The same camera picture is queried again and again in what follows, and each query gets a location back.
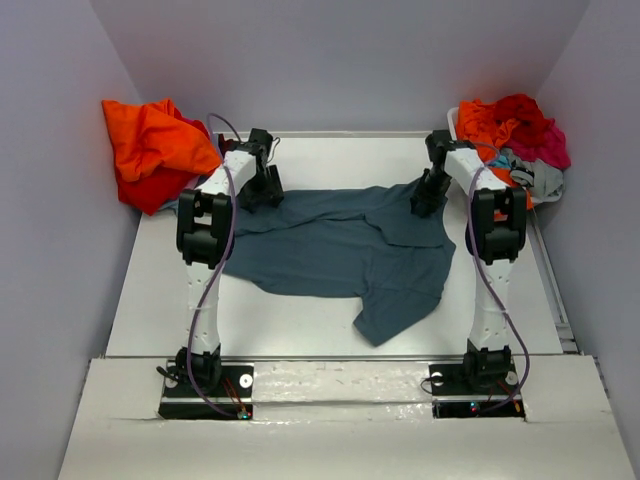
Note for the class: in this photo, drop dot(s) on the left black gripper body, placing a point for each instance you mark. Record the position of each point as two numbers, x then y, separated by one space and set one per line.
255 189

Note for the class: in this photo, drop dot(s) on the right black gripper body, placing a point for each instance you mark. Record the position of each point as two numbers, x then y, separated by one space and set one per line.
433 188

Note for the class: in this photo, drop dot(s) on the blue-grey t shirt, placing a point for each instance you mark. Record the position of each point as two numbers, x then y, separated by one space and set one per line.
350 243

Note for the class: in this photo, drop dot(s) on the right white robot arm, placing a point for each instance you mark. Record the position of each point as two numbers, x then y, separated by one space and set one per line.
495 235

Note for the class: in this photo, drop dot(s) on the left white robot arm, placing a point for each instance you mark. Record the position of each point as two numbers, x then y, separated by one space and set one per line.
206 222

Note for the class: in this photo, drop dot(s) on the dark maroon folded t shirt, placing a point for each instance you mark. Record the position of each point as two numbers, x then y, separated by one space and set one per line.
225 145

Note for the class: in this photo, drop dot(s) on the cyan crumpled t shirt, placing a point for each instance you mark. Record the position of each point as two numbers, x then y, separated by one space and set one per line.
500 162

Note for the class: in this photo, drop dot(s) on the white perforated plastic basket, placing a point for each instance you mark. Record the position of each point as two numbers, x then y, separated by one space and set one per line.
452 118

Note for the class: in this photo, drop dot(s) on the light blue folded t shirt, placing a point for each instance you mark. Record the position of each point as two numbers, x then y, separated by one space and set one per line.
173 203

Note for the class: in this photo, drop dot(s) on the orange crumpled t shirt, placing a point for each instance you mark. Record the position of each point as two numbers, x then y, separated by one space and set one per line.
477 122

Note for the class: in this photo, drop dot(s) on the red folded t shirt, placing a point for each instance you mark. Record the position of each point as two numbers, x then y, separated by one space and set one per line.
149 194

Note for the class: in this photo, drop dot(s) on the grey crumpled t shirt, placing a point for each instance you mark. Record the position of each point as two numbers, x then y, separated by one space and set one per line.
544 182

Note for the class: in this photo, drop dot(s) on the orange folded t shirt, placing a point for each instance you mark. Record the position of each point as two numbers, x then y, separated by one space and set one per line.
156 135

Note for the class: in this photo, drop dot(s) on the red crumpled t shirt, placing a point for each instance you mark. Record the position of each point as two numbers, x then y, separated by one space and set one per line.
530 124

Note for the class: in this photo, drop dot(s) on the magenta crumpled t shirt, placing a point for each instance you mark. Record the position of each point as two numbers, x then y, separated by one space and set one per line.
553 150

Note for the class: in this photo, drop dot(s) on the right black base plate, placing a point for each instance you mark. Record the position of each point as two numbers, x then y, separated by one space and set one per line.
453 396

